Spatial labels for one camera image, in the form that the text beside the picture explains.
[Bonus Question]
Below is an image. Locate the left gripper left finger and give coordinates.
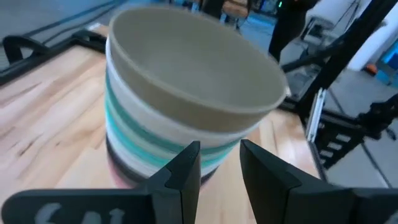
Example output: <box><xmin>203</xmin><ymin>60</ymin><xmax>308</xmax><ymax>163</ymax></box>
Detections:
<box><xmin>136</xmin><ymin>140</ymin><xmax>202</xmax><ymax>224</ymax></box>

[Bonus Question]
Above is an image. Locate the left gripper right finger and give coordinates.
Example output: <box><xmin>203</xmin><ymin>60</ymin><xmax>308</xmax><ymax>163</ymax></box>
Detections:
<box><xmin>239</xmin><ymin>139</ymin><xmax>357</xmax><ymax>224</ymax></box>

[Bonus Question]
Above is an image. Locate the white plastic bowl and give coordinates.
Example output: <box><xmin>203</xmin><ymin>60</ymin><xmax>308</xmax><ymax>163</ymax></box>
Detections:
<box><xmin>105</xmin><ymin>124</ymin><xmax>224</xmax><ymax>177</ymax></box>
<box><xmin>104</xmin><ymin>37</ymin><xmax>261</xmax><ymax>149</ymax></box>

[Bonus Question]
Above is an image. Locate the mint green plastic bowl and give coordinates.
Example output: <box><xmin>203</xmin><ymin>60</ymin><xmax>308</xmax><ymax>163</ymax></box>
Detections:
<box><xmin>104</xmin><ymin>93</ymin><xmax>237</xmax><ymax>161</ymax></box>

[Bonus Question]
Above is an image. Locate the dark teal plastic bowl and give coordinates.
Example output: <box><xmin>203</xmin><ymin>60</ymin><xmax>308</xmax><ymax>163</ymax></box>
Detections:
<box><xmin>104</xmin><ymin>71</ymin><xmax>242</xmax><ymax>156</ymax></box>

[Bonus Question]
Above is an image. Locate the taupe plastic bowl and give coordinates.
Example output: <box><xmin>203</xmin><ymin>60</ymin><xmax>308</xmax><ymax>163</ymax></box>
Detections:
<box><xmin>108</xmin><ymin>5</ymin><xmax>287</xmax><ymax>134</ymax></box>

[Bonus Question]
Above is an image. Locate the small orange object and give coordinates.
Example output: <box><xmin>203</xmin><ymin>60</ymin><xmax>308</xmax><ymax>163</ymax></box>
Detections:
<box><xmin>364</xmin><ymin>63</ymin><xmax>379</xmax><ymax>76</ymax></box>

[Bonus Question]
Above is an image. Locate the person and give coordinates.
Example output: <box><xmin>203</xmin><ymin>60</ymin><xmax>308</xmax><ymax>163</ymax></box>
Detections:
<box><xmin>267</xmin><ymin>0</ymin><xmax>318</xmax><ymax>63</ymax></box>

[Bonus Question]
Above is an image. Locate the white cabinet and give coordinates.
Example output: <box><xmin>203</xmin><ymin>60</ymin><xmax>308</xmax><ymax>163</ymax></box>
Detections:
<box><xmin>346</xmin><ymin>12</ymin><xmax>398</xmax><ymax>72</ymax></box>

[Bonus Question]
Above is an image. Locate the blue bin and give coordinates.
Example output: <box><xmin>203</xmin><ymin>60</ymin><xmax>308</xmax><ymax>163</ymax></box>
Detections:
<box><xmin>376</xmin><ymin>40</ymin><xmax>398</xmax><ymax>85</ymax></box>

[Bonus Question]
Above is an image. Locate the brown chair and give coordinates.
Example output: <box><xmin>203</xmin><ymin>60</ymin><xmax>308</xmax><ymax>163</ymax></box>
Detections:
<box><xmin>222</xmin><ymin>0</ymin><xmax>252</xmax><ymax>19</ymax></box>

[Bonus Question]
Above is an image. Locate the silver metal bracket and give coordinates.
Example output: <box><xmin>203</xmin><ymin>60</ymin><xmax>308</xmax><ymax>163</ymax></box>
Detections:
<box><xmin>306</xmin><ymin>88</ymin><xmax>326</xmax><ymax>144</ymax></box>

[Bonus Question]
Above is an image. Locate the black metal rig frame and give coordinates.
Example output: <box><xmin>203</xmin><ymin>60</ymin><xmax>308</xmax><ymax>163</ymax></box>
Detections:
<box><xmin>0</xmin><ymin>0</ymin><xmax>398</xmax><ymax>187</ymax></box>

